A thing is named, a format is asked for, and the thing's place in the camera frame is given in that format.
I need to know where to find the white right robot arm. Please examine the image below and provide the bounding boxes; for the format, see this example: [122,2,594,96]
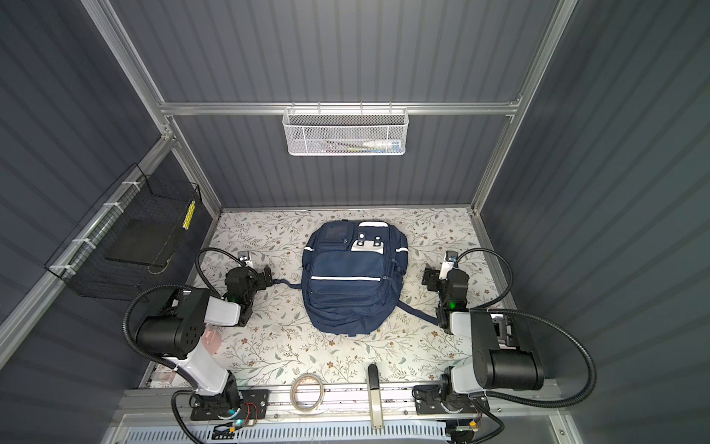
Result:
[408,251,598,443]

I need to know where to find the white wire mesh basket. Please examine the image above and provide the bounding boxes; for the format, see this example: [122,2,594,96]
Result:
[282,105,410,157]

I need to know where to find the black wire mesh basket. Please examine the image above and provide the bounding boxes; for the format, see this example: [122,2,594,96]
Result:
[45,157,213,301]

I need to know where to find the black beige box cutter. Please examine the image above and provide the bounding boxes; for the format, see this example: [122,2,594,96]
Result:
[367,364,384,430]

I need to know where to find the floral table mat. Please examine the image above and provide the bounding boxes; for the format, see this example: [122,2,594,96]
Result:
[193,207,510,386]

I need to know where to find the clear tape roll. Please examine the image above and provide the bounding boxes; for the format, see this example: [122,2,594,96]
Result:
[290,374,325,414]

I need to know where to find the markers in white basket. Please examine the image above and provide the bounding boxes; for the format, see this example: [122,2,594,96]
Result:
[320,140,404,155]

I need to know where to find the yellow tag on black basket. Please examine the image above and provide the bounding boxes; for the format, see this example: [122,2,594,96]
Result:
[182,200,196,231]

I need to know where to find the navy blue backpack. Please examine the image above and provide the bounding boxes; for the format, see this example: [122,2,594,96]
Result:
[274,219,438,337]

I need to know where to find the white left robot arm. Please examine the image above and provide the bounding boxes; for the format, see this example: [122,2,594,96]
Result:
[122,248,275,443]

